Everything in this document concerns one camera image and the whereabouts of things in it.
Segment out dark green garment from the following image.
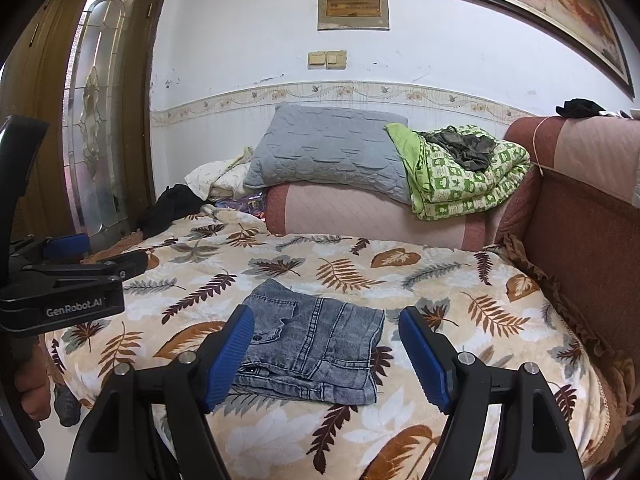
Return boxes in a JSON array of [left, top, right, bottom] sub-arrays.
[[419, 126, 496, 172]]

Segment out purple patterned cloth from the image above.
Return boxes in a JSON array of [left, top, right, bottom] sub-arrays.
[[215, 195, 268, 218]]

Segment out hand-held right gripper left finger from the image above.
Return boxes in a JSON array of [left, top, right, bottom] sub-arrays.
[[65, 305, 256, 480]]

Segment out blue denim pants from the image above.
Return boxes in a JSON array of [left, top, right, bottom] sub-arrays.
[[231, 278, 386, 406]]

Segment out black garment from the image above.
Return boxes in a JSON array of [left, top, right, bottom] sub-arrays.
[[137, 184, 203, 238]]

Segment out green printed quilt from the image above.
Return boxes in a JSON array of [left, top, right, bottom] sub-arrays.
[[384, 122, 532, 222]]

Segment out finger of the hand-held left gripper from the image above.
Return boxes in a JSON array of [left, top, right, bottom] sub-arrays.
[[20, 250, 150, 291], [10, 236, 92, 265]]

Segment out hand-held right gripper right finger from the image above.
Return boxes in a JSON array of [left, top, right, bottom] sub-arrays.
[[399, 306, 586, 480]]

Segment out wooden door with glass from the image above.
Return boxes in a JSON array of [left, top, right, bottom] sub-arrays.
[[0, 0, 168, 261]]

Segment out person's left hand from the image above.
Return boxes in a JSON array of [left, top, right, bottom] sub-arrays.
[[14, 357, 52, 421]]

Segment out leaf print blanket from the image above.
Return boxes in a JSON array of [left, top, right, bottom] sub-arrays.
[[42, 207, 608, 480]]

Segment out grey quilted pillow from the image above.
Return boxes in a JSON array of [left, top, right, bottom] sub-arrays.
[[242, 101, 426, 206]]

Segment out white floral cloth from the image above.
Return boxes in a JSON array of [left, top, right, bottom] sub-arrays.
[[184, 146, 256, 200]]

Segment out dark grey object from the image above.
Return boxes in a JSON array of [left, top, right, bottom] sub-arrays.
[[54, 384, 82, 427]]

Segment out reddish brown sofa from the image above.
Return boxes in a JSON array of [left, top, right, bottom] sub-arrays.
[[262, 115, 640, 461]]

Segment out black cloth on sofa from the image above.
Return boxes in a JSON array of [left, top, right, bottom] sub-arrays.
[[556, 98, 607, 120]]

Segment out gold wall plaque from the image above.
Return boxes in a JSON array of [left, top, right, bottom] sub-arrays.
[[317, 0, 391, 31]]

